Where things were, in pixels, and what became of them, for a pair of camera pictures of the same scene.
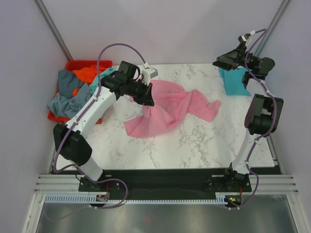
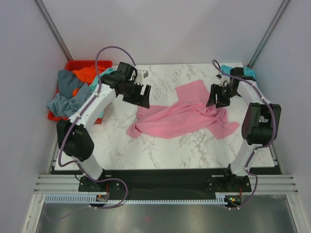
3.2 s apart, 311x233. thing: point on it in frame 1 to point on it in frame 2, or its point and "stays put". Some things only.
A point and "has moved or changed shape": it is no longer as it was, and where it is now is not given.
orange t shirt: [86, 75] stays put
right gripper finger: [229, 60] to [214, 90]
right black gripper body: [242, 61] to [227, 90]
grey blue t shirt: [65, 105] stays put
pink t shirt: [171, 103] has moved or changed shape
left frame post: [54, 29] stays put
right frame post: [276, 17] stays put
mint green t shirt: [95, 82] stays put
